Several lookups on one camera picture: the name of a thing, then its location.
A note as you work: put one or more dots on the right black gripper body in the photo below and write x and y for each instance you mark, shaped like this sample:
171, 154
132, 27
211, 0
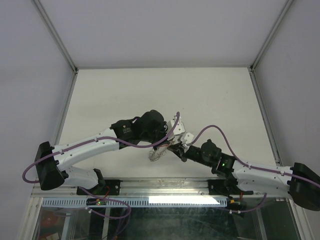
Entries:
191, 154

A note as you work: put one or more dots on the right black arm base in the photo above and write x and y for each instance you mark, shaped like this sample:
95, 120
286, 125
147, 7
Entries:
226, 187

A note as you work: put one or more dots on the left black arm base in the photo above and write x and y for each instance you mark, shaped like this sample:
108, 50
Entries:
111, 187

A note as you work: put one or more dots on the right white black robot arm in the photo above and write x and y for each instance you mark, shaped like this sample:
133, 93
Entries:
298, 182

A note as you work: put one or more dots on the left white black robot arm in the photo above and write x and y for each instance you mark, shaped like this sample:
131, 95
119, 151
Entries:
55, 165

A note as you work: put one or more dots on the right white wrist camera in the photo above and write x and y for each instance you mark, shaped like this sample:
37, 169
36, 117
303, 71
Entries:
186, 140

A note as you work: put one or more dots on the aluminium mounting rail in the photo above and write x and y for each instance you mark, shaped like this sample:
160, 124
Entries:
144, 187

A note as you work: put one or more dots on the white slotted cable duct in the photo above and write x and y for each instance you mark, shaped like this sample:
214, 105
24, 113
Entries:
138, 202

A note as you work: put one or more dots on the right aluminium frame post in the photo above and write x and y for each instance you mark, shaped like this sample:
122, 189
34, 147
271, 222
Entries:
272, 33

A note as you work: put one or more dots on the aluminium frame post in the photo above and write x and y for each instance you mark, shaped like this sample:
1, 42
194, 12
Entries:
272, 33
54, 34

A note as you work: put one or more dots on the left aluminium frame post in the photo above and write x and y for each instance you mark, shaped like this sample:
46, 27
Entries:
54, 34

